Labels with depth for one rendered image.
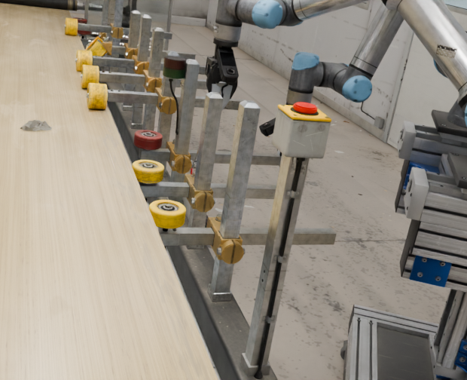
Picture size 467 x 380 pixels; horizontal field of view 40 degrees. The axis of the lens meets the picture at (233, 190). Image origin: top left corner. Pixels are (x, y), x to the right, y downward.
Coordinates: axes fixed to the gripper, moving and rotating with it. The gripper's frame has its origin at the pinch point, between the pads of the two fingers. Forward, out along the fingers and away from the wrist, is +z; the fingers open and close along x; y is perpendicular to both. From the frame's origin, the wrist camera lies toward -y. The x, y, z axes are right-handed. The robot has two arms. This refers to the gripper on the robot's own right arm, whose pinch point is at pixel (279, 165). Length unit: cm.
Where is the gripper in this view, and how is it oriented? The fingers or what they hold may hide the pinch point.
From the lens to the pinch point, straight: 201.4
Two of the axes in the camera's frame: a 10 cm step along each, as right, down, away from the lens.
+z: -1.4, 9.2, 3.7
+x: -2.9, -4.0, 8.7
